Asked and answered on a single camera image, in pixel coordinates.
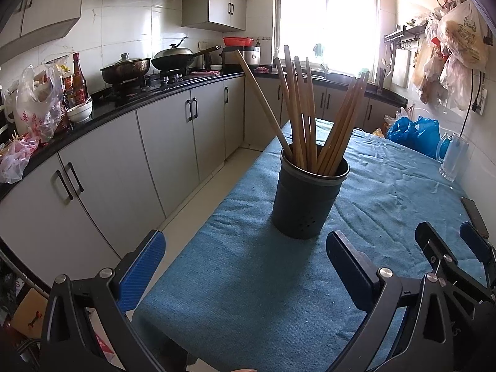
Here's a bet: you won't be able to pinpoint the wall utensil rack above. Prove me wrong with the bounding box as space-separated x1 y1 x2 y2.
383 24 426 49

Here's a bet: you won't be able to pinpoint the blue towel table cloth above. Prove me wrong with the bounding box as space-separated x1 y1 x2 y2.
132 131 485 371

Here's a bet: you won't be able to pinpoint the black power cable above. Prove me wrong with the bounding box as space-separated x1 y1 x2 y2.
458 69 488 136

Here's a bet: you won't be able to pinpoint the blue plastic bag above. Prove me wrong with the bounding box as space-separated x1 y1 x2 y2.
386 116 449 160

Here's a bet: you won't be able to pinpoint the clear glass mug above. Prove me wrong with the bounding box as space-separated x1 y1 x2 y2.
436 134 469 182

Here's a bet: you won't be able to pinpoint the window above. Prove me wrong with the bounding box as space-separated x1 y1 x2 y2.
275 0 379 77

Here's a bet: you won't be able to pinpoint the wok with lid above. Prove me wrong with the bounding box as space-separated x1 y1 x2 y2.
150 35 222 72

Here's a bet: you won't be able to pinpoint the white plastic bag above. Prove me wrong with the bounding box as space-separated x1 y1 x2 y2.
2 65 64 143

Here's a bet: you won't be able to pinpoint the hanging plastic bags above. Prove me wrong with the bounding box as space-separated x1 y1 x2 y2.
412 0 489 112

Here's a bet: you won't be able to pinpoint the red basin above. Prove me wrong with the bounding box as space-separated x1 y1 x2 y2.
223 36 254 47

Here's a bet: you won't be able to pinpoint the wooden chopstick bundle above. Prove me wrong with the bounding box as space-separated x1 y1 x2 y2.
306 58 317 173
274 57 299 166
317 78 357 175
328 71 369 176
320 71 369 176
294 56 314 171

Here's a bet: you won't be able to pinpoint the long wooden chopstick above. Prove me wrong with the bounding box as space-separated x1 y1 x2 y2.
283 45 306 170

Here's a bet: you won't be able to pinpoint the black smartphone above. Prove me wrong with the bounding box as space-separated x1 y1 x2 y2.
461 197 489 239

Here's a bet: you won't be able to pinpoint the yellow plastic bag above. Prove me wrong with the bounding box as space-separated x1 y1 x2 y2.
372 128 385 139

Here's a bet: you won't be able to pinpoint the white ceramic bowl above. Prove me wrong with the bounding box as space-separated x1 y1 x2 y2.
66 97 92 123

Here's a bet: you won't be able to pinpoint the black utensil holder cup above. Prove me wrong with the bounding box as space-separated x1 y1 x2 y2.
272 152 350 240

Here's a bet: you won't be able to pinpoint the pink plastic bag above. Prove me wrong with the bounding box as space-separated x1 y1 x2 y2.
0 135 39 184

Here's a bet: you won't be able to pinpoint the wooden chopstick single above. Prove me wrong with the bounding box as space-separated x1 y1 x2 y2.
234 50 293 160

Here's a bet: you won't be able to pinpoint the gas stove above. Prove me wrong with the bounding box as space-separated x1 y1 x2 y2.
102 69 193 101

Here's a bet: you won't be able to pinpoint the silver rice cooker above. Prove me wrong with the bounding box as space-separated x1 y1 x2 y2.
222 46 261 65

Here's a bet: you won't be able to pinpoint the dark sauce bottle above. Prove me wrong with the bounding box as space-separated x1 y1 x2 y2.
72 52 88 105

